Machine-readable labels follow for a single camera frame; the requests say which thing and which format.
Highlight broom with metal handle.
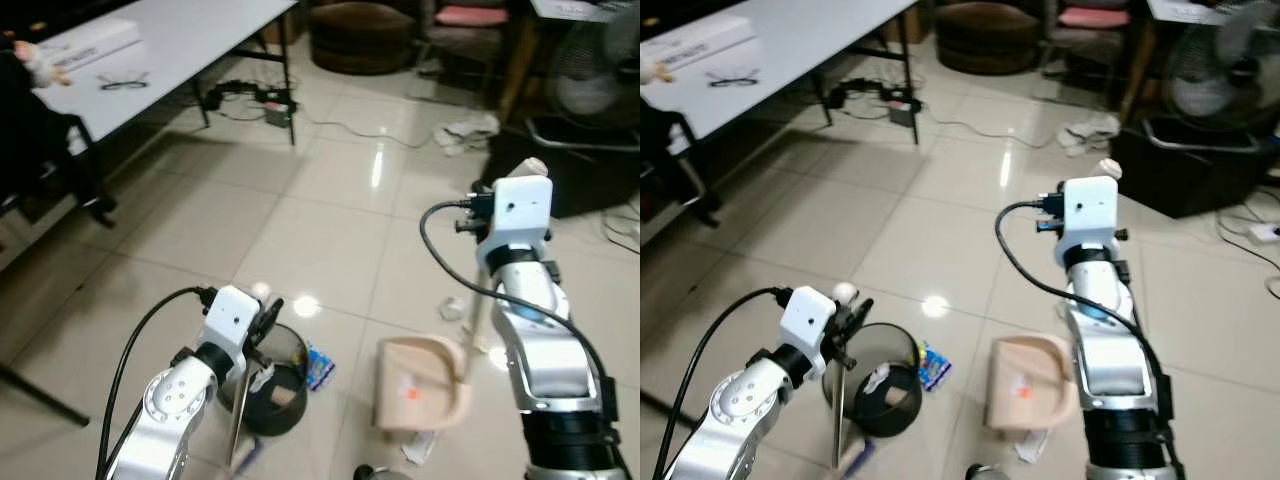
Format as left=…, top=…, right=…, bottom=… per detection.
left=826, top=282, right=879, bottom=480
left=225, top=282, right=276, bottom=480

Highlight beige dustpan with long handle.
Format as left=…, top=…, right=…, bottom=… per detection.
left=377, top=156, right=549, bottom=434
left=985, top=157, right=1122, bottom=433

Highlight black floor fan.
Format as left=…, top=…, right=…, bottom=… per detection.
left=524, top=2, right=641, bottom=153
left=1145, top=0, right=1280, bottom=153

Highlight blue snack wrapper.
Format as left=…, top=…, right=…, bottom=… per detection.
left=305, top=345, right=337, bottom=392
left=918, top=343, right=954, bottom=392

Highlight black round trash bin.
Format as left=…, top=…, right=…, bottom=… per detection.
left=220, top=322, right=312, bottom=437
left=822, top=322, right=924, bottom=439

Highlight crumpled white cloth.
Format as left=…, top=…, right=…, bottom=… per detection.
left=1058, top=113, right=1123, bottom=157
left=433, top=112, right=501, bottom=157

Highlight black low box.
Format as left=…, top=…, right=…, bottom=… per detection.
left=484, top=128, right=641, bottom=220
left=1110, top=125, right=1280, bottom=220

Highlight brown round pouf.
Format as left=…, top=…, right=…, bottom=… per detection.
left=935, top=1, right=1043, bottom=76
left=308, top=2, right=419, bottom=76

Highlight chair with pink cushion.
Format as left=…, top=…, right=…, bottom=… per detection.
left=1045, top=0, right=1136, bottom=79
left=420, top=0, right=513, bottom=81

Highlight person in black clothing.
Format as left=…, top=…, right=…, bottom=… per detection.
left=640, top=58, right=691, bottom=193
left=0, top=38, right=76, bottom=193

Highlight white printed cardboard box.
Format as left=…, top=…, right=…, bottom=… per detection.
left=640, top=15, right=757, bottom=79
left=38, top=17, right=142, bottom=79

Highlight white table with black legs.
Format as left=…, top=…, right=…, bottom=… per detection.
left=640, top=0, right=924, bottom=147
left=0, top=0, right=301, bottom=147

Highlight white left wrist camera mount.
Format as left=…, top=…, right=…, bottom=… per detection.
left=203, top=286, right=263, bottom=354
left=778, top=286, right=839, bottom=354

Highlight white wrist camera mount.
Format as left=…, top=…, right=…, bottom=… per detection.
left=203, top=286, right=263, bottom=354
left=778, top=286, right=839, bottom=354
left=1058, top=176, right=1123, bottom=267
left=480, top=175, right=555, bottom=267

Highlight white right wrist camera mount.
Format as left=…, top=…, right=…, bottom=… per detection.
left=1058, top=176, right=1123, bottom=267
left=480, top=175, right=555, bottom=267

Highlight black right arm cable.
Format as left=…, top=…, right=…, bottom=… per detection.
left=419, top=198, right=613, bottom=416
left=994, top=199, right=1173, bottom=416

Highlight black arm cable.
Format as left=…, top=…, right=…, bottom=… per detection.
left=96, top=287, right=218, bottom=480
left=664, top=287, right=794, bottom=479
left=994, top=199, right=1173, bottom=416
left=419, top=198, right=613, bottom=416

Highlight thin floor cable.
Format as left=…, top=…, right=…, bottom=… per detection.
left=294, top=116, right=443, bottom=152
left=920, top=116, right=1067, bottom=150

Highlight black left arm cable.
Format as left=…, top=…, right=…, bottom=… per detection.
left=96, top=287, right=218, bottom=480
left=664, top=287, right=794, bottom=479

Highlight tangled floor cables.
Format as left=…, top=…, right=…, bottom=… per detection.
left=599, top=203, right=641, bottom=255
left=1214, top=188, right=1280, bottom=301

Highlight black cable bundle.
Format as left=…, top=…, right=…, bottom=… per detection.
left=826, top=77, right=893, bottom=113
left=203, top=79, right=269, bottom=115

